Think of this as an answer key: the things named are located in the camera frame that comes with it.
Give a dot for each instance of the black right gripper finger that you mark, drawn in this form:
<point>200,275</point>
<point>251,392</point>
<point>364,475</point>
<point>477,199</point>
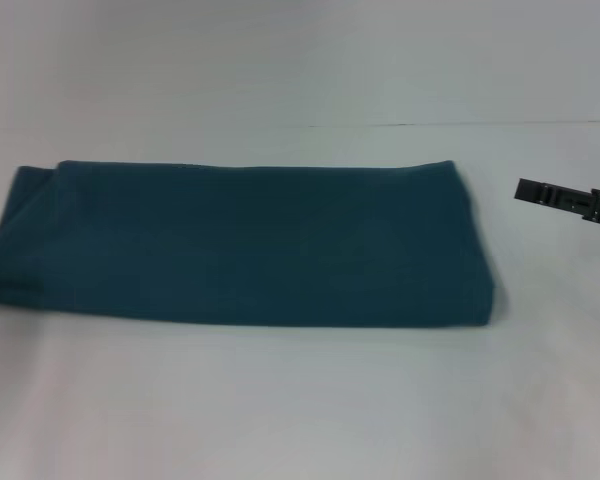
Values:
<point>550,195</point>

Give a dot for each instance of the blue shirt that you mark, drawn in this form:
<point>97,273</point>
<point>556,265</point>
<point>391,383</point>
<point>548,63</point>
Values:
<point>230,240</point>

